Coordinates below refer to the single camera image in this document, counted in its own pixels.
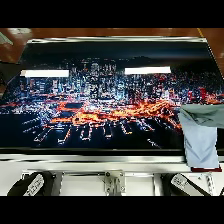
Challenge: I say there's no grey-green garment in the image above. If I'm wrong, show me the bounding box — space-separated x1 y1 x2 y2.
178 103 224 129

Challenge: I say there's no dark red garment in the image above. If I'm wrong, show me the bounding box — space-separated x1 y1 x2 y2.
191 166 223 174

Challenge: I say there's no light blue garment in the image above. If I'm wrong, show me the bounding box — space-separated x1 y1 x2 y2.
180 114 221 169

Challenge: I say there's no silver frame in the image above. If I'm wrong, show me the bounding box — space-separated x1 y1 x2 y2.
0 153 224 197

